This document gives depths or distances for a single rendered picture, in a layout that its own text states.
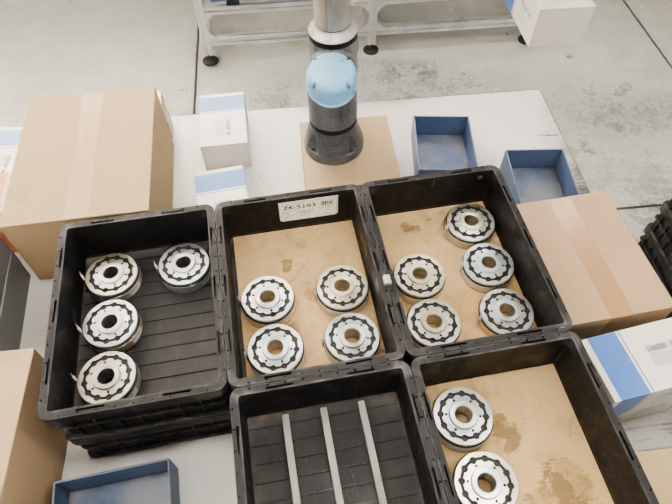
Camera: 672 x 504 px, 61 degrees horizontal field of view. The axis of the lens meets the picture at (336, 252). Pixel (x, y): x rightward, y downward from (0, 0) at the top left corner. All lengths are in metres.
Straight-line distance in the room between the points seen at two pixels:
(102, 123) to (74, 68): 1.84
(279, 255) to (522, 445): 0.59
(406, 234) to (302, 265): 0.24
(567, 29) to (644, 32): 2.27
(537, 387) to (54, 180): 1.07
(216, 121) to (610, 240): 0.99
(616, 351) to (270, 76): 2.26
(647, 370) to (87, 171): 1.18
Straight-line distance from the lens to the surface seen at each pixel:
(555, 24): 1.38
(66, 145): 1.43
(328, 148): 1.39
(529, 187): 1.56
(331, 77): 1.31
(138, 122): 1.43
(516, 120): 1.74
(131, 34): 3.43
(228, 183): 1.39
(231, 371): 0.97
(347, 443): 1.02
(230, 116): 1.56
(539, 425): 1.08
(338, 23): 1.37
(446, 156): 1.58
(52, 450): 1.20
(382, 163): 1.43
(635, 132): 2.99
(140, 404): 0.98
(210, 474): 1.16
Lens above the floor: 1.80
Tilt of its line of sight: 55 degrees down
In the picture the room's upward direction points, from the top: straight up
